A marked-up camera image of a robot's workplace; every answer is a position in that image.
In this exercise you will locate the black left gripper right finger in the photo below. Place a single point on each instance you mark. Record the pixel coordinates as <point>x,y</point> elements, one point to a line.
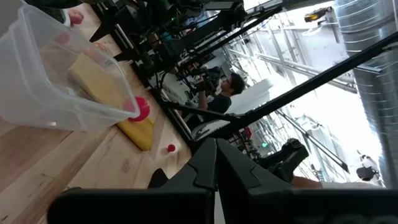
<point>280,205</point>

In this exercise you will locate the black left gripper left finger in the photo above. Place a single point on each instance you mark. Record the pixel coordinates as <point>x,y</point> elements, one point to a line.
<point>140,205</point>

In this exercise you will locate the red toy bell pepper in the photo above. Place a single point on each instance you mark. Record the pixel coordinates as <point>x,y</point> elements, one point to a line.
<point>141,109</point>

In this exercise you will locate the orange toy fruit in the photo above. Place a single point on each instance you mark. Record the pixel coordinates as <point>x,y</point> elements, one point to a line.
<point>100,47</point>

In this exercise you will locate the small pink toy fruit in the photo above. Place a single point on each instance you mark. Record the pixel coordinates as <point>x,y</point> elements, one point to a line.
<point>75,17</point>
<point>62,38</point>

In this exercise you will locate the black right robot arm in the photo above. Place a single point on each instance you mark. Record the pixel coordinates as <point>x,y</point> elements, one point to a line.
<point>136,18</point>

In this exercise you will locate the clear plastic tupperware container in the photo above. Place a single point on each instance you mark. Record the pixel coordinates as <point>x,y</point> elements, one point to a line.
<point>46,77</point>

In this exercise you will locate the person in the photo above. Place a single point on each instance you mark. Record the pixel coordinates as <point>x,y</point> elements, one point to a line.
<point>222,102</point>
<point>306,183</point>

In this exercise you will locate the yellow folded cloth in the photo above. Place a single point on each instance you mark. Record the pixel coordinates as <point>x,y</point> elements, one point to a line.
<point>140,133</point>

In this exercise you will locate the yellow ceiling hoist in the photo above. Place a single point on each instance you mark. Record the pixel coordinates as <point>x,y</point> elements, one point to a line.
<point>317,14</point>

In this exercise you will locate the black aluminium table frame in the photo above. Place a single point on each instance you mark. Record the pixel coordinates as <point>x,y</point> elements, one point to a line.
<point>311,84</point>

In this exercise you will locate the silver ventilation duct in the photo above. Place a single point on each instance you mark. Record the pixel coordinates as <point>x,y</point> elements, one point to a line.
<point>373,93</point>

